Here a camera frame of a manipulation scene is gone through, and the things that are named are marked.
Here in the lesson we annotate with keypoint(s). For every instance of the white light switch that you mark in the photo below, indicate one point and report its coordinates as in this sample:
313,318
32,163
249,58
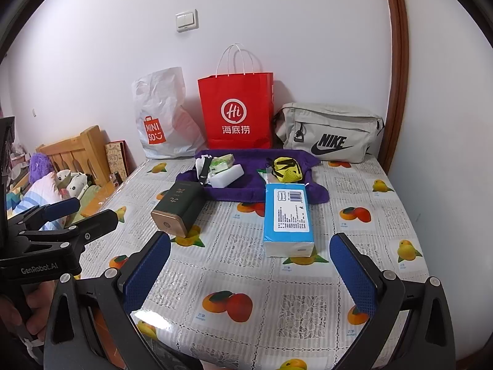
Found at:
187,20

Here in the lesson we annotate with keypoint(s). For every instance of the blue tissue pack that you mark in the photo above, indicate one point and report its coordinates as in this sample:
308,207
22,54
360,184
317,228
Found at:
287,219

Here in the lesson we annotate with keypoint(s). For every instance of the grey waist bag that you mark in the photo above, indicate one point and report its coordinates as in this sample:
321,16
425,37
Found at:
327,123

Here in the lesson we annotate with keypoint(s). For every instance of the brown wooden door frame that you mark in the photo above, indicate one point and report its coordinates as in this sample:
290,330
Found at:
396,65

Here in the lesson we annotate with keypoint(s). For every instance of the purple towel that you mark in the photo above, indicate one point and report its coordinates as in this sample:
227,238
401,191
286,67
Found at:
250,192

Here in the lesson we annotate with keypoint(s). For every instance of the translucent white plastic case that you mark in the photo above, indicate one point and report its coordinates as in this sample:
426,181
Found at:
227,177

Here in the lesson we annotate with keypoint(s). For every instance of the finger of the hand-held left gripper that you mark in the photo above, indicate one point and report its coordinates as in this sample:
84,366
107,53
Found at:
61,206
96,223

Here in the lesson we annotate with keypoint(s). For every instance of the green blanket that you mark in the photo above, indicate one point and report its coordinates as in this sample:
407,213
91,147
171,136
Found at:
86,194

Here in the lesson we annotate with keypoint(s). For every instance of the wooden headboard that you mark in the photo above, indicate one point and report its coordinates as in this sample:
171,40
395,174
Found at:
77,150

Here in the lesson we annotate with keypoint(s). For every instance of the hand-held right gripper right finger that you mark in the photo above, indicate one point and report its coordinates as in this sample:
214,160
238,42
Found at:
352,273

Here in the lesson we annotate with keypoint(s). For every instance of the dark green tin box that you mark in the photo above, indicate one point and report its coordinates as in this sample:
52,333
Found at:
177,204

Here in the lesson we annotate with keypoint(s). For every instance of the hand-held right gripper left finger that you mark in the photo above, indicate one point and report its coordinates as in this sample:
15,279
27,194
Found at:
148,273

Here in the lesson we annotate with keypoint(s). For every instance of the red paper bag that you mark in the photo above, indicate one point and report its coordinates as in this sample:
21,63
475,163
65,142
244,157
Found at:
238,92

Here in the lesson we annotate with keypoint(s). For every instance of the purple plush toy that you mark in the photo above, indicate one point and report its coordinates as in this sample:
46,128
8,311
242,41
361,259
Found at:
40,165

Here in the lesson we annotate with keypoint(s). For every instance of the white plastic shopping bag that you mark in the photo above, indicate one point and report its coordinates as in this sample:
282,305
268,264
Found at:
161,96

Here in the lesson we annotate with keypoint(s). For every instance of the spotted white plush toy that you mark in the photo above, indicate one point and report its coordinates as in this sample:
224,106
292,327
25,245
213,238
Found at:
73,183

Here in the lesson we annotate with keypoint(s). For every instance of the person's left hand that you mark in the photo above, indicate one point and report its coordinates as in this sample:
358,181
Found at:
40,304

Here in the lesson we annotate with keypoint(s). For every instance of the brown illustrated book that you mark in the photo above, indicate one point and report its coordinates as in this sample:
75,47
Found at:
115,158

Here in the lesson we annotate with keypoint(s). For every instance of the yellow mesh pouch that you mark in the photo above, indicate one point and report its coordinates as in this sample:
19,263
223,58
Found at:
287,169

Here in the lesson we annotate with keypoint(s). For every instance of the colourful striped pillow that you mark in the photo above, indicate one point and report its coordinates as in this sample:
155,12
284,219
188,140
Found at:
38,192

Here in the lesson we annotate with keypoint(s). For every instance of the green plastic packet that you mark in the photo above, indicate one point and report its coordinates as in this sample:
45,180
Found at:
223,162

